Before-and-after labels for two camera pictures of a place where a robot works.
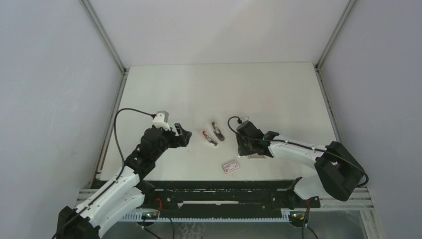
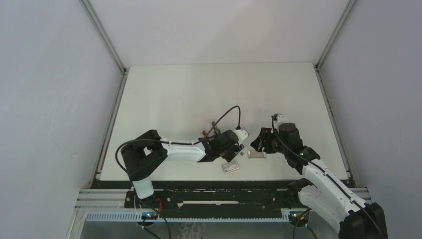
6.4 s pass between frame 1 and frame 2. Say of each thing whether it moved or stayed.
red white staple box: stayed
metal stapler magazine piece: stayed
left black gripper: moved
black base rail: stayed
